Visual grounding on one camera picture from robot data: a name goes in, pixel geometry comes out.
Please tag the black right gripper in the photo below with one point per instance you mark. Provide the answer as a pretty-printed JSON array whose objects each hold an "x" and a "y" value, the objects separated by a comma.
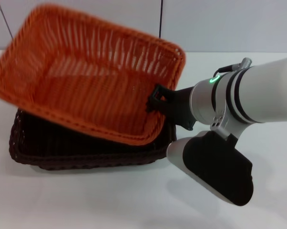
[{"x": 180, "y": 105}]

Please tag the orange wicker basket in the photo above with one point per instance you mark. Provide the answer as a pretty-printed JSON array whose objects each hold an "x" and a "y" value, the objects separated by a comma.
[{"x": 86, "y": 90}]

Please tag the dark brown wicker basket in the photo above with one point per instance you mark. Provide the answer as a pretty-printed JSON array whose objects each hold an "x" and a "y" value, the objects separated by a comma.
[{"x": 86, "y": 152}]

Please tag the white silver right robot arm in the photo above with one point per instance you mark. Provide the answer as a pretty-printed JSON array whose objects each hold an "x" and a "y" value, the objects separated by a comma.
[{"x": 248, "y": 93}]

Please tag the black silver wrist camera housing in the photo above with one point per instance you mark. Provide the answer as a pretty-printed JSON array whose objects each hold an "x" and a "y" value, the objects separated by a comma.
[{"x": 219, "y": 167}]

